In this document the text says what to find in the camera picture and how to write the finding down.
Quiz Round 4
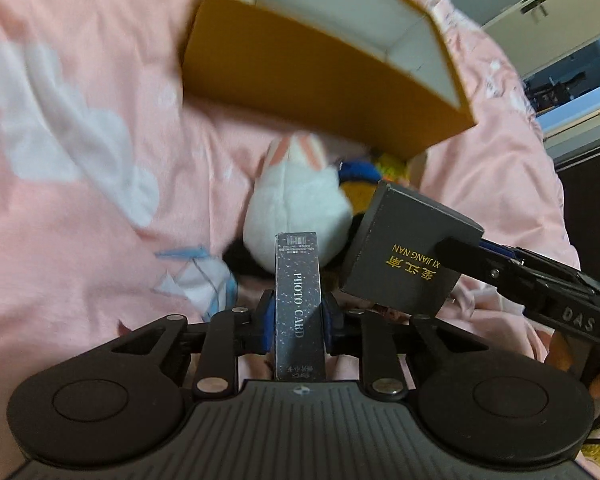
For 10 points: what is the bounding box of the dark grey gift box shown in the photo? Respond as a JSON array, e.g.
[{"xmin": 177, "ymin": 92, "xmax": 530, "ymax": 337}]
[{"xmin": 339, "ymin": 181, "xmax": 484, "ymax": 316}]

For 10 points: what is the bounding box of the yellow plush toy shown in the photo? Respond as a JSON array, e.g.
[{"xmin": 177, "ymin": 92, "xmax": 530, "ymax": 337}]
[{"xmin": 374, "ymin": 153, "xmax": 408, "ymax": 182}]

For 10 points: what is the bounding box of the orange cardboard box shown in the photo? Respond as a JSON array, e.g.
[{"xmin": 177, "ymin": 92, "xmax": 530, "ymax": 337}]
[{"xmin": 182, "ymin": 0, "xmax": 475, "ymax": 158}]

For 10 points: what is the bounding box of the person's right hand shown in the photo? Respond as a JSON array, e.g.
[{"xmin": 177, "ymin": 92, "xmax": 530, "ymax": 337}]
[{"xmin": 545, "ymin": 332, "xmax": 600, "ymax": 400}]

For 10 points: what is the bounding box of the pink printed duvet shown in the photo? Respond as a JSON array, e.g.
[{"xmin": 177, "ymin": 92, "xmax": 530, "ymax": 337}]
[{"xmin": 0, "ymin": 0, "xmax": 580, "ymax": 479}]

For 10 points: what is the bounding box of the brown duck plush toy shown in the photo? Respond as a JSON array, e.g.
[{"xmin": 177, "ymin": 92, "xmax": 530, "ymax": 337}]
[{"xmin": 338, "ymin": 158, "xmax": 382, "ymax": 216}]

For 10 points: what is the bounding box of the cream door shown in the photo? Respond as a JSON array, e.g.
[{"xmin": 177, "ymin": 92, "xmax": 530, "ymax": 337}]
[{"xmin": 483, "ymin": 0, "xmax": 600, "ymax": 78}]

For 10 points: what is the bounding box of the white striped plush toy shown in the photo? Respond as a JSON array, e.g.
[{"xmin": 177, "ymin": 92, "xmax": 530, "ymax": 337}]
[{"xmin": 242, "ymin": 132, "xmax": 353, "ymax": 272}]

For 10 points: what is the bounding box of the black photo card box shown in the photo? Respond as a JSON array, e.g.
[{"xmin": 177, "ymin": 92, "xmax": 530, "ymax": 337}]
[{"xmin": 273, "ymin": 232, "xmax": 326, "ymax": 382}]

